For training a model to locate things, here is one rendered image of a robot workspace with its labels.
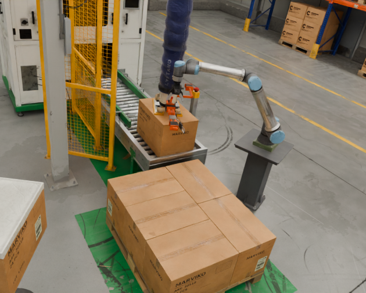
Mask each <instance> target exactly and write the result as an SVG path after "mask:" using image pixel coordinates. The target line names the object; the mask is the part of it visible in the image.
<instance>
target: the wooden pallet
mask: <svg viewBox="0 0 366 293"><path fill-rule="evenodd" d="M106 224H107V226H108V228H109V230H110V232H111V234H112V235H113V237H114V239H115V241H116V242H117V245H118V246H119V248H120V250H121V252H122V254H123V256H124V257H125V259H126V261H127V263H128V265H129V267H130V269H131V270H132V272H133V274H134V276H135V278H136V280H137V282H138V284H139V285H140V287H141V289H142V291H143V293H152V292H151V291H150V289H149V287H148V285H147V283H146V282H145V280H144V278H143V277H142V274H141V272H140V271H139V269H138V268H137V266H136V264H135V262H134V260H133V258H132V257H131V255H130V253H129V251H128V249H127V248H126V246H125V244H124V243H123V240H122V239H121V237H120V235H119V233H118V232H117V230H116V228H115V226H114V224H113V223H112V221H111V219H110V217H109V215H108V214H107V213H106ZM263 273H264V270H262V271H260V272H258V273H256V274H254V275H252V276H250V277H247V278H245V279H243V280H241V281H239V282H237V283H235V284H233V285H230V286H228V287H226V288H224V289H222V290H219V291H217V292H215V293H224V292H225V291H226V290H229V289H231V288H233V287H235V286H237V285H239V284H242V283H244V282H245V281H247V280H249V281H250V282H251V284H254V283H256V282H258V281H260V280H261V277H262V275H263Z"/></svg>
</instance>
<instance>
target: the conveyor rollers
mask: <svg viewBox="0 0 366 293"><path fill-rule="evenodd" d="M111 79H112V78H111V77H109V78H103V85H102V79H101V87H102V88H103V89H107V90H111V88H110V87H111ZM107 83H108V84H107ZM106 86H107V87H106ZM101 98H102V100H103V101H104V100H105V99H104V98H103V97H101ZM139 99H140V98H139V97H137V96H136V95H135V94H134V93H133V92H132V91H131V90H130V89H129V88H128V87H127V86H126V85H125V84H124V83H123V82H122V81H121V80H120V79H119V78H118V77H117V92H116V104H117V106H118V107H119V108H120V109H121V110H122V111H123V112H124V113H125V115H126V116H127V117H128V118H129V119H130V120H131V128H128V126H127V125H126V124H125V123H124V122H123V121H122V119H121V118H120V121H121V122H122V123H123V125H124V126H125V127H126V129H127V130H128V131H129V132H130V133H131V134H132V136H133V137H134V138H135V139H136V140H137V141H138V143H139V144H140V145H141V146H142V147H143V149H144V150H145V151H146V152H147V154H148V155H151V156H150V157H151V158H152V159H153V158H157V156H156V155H155V153H154V152H153V151H152V150H151V149H150V147H149V146H148V145H147V143H146V142H145V141H144V140H143V138H142V137H141V136H140V135H139V134H138V132H137V121H138V106H139ZM104 102H105V103H106V104H107V106H108V107H109V108H110V105H108V103H107V102H106V101H104ZM150 150H151V151H150Z"/></svg>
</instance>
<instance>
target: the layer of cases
mask: <svg viewBox="0 0 366 293"><path fill-rule="evenodd" d="M106 212H107V214H108V215H109V217H110V219H111V221H112V223H113V224H114V226H115V228H116V230H117V232H118V233H119V235H120V237H121V239H122V240H123V243H124V244H125V246H126V248H127V249H128V251H129V253H130V255H131V257H132V258H133V260H134V262H135V264H136V266H137V268H138V269H139V271H140V272H141V274H142V277H143V278H144V280H145V282H146V283H147V285H148V287H149V289H150V291H151V292H152V293H215V292H217V291H219V290H222V289H224V288H226V287H228V286H230V285H233V284H235V283H237V282H239V281H241V280H243V279H245V278H247V277H250V276H252V275H254V274H256V273H258V272H260V271H262V270H264V269H265V266H266V264H267V261H268V258H269V256H270V253H271V251H272V248H273V246H274V243H275V240H276V238H277V237H276V236H275V235H274V234H273V233H272V232H271V231H270V230H269V229H268V228H267V227H266V226H265V225H264V224H263V223H262V222H261V221H260V220H259V219H258V218H257V217H256V216H255V215H254V214H253V213H252V212H251V211H250V210H249V209H248V208H247V207H246V206H245V205H244V204H243V203H242V202H241V201H240V200H239V199H238V198H237V197H236V196H235V195H234V194H233V193H232V192H231V191H230V190H229V189H228V188H227V187H226V186H225V185H224V184H223V183H222V182H221V181H220V180H219V179H218V178H217V177H216V176H215V175H214V174H213V173H212V172H211V171H210V170H209V169H208V168H207V167H206V166H205V165H204V164H203V163H202V162H201V161H200V160H199V159H196V160H191V161H187V162H183V163H178V164H174V165H169V166H166V167H160V168H157V169H152V170H147V171H142V172H139V173H134V174H129V175H126V176H121V177H116V178H111V179H108V180H107V210H106Z"/></svg>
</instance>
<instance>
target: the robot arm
mask: <svg viewBox="0 0 366 293"><path fill-rule="evenodd" d="M199 71H200V72H205V73H210V74H216V75H219V76H225V77H230V78H236V79H239V80H240V81H242V82H244V83H247V85H248V86H249V89H250V91H251V93H252V95H253V98H254V100H255V102H256V105H257V107H258V109H259V111H260V114H261V116H262V118H263V126H262V129H261V133H260V134H259V136H258V137H257V140H258V142H259V143H261V144H264V145H274V144H279V143H280V142H282V141H283V140H284V139H285V133H284V132H283V130H282V128H281V125H280V123H279V119H278V118H277V117H275V116H274V114H273V112H272V109H271V107H270V104H269V102H268V99H267V97H266V94H265V92H264V89H263V86H262V83H261V80H260V78H259V77H258V76H257V74H256V73H254V72H251V71H250V70H246V69H242V70H238V69H233V68H229V67H224V66H219V65H213V64H209V63H205V62H200V61H197V60H194V59H188V60H187V61H186V63H185V62H184V61H181V60H179V61H176V62H175V63H174V71H173V76H172V77H173V82H174V84H172V88H171V90H170V91H169V93H168V95H167V98H166V100H168V99H169V98H170V97H171V96H172V92H173V93H174V94H175V95H179V96H180V97H181V100H182V102H183V100H184V99H183V93H182V91H181V89H180V84H179V83H181V81H182V79H183V75H184V74H192V75H198V73H199Z"/></svg>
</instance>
